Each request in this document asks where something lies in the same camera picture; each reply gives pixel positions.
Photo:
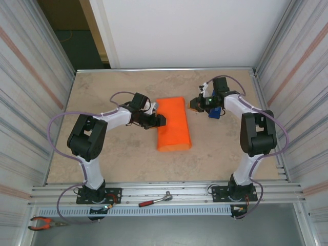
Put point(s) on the orange wrapping paper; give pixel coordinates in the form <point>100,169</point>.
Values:
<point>174,128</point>

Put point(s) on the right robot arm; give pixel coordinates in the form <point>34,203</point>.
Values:
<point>258,138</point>

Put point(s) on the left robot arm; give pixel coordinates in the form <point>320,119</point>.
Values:
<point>87,143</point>

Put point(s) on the blue tape dispenser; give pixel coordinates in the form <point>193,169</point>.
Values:
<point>214,114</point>

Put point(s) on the yellow power connector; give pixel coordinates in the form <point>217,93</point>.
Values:
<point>241,209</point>
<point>110,206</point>

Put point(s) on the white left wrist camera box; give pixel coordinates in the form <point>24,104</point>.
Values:
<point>153,106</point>

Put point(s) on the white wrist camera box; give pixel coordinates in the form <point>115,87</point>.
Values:
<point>153,106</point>
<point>205,88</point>

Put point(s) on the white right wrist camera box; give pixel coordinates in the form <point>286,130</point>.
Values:
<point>205,88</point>

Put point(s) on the thin aluminium extrusion rail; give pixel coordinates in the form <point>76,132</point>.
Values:
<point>166,69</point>

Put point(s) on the wide aluminium extrusion rail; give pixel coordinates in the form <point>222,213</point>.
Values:
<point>179,185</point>

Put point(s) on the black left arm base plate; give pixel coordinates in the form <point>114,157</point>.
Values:
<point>115,194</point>

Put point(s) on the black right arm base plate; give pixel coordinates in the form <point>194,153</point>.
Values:
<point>217,193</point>

